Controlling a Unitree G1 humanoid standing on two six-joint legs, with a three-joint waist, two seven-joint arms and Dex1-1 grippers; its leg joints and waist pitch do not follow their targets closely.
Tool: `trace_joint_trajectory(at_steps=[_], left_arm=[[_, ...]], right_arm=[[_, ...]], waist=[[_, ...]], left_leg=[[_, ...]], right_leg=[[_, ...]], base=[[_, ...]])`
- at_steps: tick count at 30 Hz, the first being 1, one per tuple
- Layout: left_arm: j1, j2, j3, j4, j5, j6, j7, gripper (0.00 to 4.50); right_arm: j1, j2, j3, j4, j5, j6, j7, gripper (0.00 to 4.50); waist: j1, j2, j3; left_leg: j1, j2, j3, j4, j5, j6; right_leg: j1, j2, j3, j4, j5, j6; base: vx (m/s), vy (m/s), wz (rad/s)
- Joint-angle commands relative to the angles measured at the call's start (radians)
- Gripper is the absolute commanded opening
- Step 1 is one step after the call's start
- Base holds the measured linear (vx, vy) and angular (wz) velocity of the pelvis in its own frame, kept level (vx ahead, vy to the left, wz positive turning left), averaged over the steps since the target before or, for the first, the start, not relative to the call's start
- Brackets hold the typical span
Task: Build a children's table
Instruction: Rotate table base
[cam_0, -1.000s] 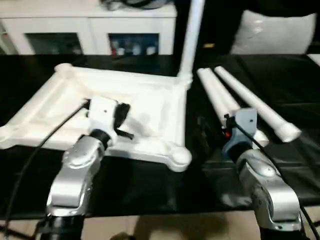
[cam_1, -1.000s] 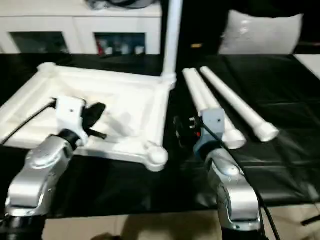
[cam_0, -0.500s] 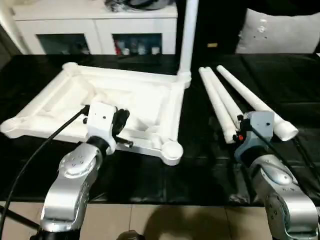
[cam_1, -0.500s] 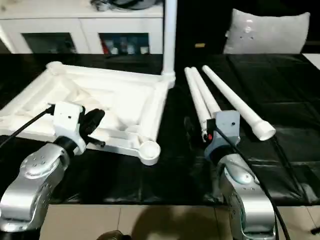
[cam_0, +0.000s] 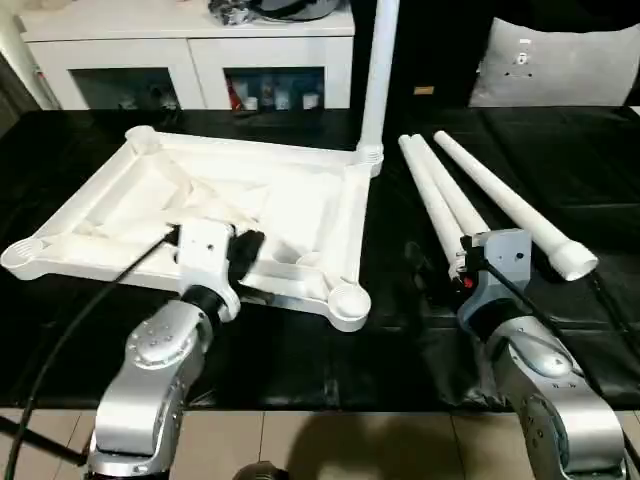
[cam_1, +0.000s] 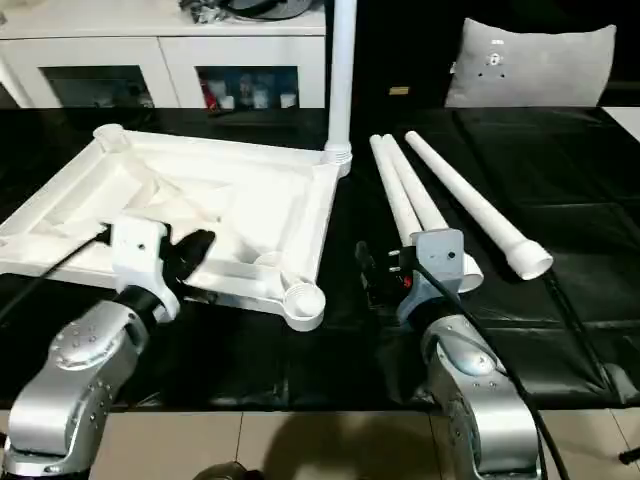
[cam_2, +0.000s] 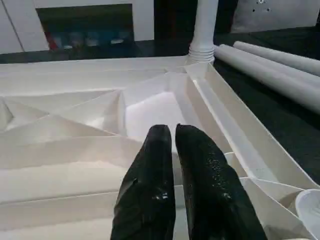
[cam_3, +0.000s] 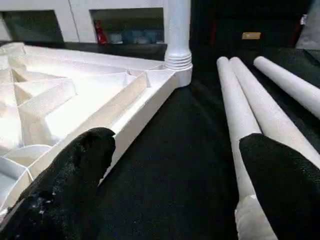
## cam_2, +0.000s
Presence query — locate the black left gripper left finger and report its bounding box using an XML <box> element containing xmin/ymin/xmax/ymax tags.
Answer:
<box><xmin>110</xmin><ymin>124</ymin><xmax>177</xmax><ymax>240</ymax></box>

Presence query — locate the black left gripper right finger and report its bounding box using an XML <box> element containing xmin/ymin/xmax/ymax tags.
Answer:
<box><xmin>174</xmin><ymin>123</ymin><xmax>269</xmax><ymax>240</ymax></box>

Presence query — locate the white plastic table top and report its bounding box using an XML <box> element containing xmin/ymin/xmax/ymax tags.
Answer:
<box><xmin>0</xmin><ymin>56</ymin><xmax>320</xmax><ymax>240</ymax></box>

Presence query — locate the grey cushion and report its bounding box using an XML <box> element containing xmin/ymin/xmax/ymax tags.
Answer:
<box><xmin>230</xmin><ymin>0</ymin><xmax>320</xmax><ymax>34</ymax></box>

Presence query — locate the white glass-door cabinet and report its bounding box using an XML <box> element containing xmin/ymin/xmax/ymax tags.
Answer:
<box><xmin>0</xmin><ymin>0</ymin><xmax>155</xmax><ymax>56</ymax></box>

